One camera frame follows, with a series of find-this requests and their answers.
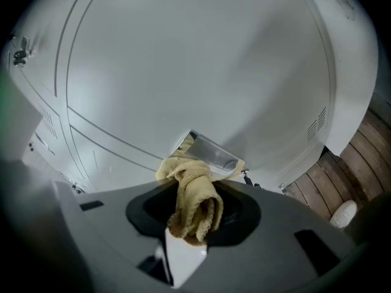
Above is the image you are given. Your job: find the plain grey locker door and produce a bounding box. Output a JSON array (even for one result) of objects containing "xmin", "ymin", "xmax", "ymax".
[{"xmin": 67, "ymin": 123, "xmax": 159, "ymax": 194}]

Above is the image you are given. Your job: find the black strap latch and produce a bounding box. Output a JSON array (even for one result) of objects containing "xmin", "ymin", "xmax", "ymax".
[{"xmin": 240, "ymin": 168, "xmax": 262, "ymax": 189}]

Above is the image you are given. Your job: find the yellow cloth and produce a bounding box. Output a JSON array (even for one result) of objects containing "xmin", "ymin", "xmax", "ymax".
[{"xmin": 155, "ymin": 134, "xmax": 245, "ymax": 246}]

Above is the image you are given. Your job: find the grey locker door with latch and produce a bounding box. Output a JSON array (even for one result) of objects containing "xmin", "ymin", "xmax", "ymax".
[{"xmin": 8, "ymin": 0, "xmax": 106, "ymax": 99}]

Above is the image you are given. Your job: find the person's white shoe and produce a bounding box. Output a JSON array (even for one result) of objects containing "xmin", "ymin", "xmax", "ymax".
[{"xmin": 329, "ymin": 200, "xmax": 358, "ymax": 229}]

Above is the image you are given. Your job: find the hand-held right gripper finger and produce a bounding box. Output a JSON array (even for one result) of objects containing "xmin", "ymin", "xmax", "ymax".
[{"xmin": 164, "ymin": 226, "xmax": 209, "ymax": 288}]

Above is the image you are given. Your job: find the large grey locker door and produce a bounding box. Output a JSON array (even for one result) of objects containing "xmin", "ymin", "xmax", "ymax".
[{"xmin": 65, "ymin": 0, "xmax": 337, "ymax": 181}]

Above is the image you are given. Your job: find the person's dark trouser leg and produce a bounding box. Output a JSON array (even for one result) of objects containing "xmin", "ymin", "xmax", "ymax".
[{"xmin": 343, "ymin": 190, "xmax": 391, "ymax": 251}]

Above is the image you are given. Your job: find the black door latch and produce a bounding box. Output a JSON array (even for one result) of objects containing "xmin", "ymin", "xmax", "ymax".
[{"xmin": 12, "ymin": 36, "xmax": 32, "ymax": 67}]

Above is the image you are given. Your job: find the grey locker door with vents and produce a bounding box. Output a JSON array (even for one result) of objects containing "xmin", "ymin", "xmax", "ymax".
[{"xmin": 12, "ymin": 71, "xmax": 73, "ymax": 176}]

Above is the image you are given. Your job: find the grey metal locker cabinet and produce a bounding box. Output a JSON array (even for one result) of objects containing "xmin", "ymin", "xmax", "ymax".
[{"xmin": 5, "ymin": 0, "xmax": 381, "ymax": 197}]

